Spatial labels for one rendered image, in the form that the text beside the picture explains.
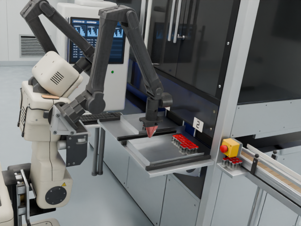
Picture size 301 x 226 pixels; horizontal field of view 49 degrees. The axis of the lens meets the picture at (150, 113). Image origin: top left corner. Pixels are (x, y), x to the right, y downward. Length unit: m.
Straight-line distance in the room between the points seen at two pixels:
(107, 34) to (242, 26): 0.65
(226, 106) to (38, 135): 0.91
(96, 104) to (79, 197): 1.66
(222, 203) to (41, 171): 1.05
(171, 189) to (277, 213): 0.77
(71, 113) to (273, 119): 1.16
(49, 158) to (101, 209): 1.25
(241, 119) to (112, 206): 1.46
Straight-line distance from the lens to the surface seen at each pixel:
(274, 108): 1.97
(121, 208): 2.83
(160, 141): 1.93
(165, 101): 1.58
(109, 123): 2.12
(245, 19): 1.62
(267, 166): 1.75
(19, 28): 6.86
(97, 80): 1.36
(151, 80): 1.48
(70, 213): 2.77
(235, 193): 2.08
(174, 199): 2.24
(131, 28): 1.33
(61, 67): 1.45
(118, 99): 2.52
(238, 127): 1.82
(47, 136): 1.57
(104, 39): 1.32
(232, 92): 1.68
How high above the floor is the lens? 1.71
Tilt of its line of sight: 21 degrees down
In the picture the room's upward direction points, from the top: 7 degrees clockwise
